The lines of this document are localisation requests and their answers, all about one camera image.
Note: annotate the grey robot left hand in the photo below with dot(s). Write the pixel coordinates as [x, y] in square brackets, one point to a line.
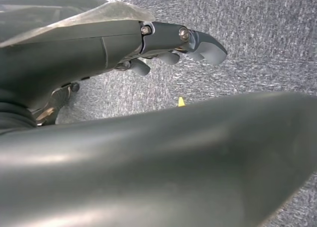
[62, 54]

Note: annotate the yellow floor tape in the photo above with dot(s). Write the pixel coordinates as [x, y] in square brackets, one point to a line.
[181, 102]

